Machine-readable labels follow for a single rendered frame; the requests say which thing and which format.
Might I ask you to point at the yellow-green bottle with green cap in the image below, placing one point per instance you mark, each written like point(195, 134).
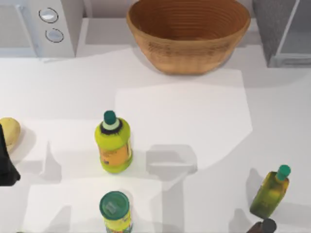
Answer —
point(114, 148)

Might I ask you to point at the brown woven basket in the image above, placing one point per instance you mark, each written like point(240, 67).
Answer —
point(188, 46)

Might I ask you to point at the green-lidded yellow can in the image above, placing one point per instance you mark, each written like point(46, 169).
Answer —
point(115, 211)

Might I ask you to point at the small microwave knob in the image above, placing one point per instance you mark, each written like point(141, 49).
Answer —
point(54, 35)

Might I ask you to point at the olive green square bottle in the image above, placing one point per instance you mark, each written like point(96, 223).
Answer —
point(269, 194)

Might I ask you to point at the yellow potato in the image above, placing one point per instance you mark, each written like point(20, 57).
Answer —
point(11, 133)

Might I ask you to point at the large microwave knob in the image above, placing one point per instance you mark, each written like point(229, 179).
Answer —
point(48, 15)

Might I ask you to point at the pale microwave oven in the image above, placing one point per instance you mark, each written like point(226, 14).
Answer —
point(36, 29)

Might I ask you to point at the grey cabinet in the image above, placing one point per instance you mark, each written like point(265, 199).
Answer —
point(284, 31)

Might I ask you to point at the dark brown bottle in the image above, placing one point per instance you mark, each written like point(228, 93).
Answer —
point(263, 227)

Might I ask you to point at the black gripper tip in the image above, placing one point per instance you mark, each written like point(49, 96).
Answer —
point(5, 165)

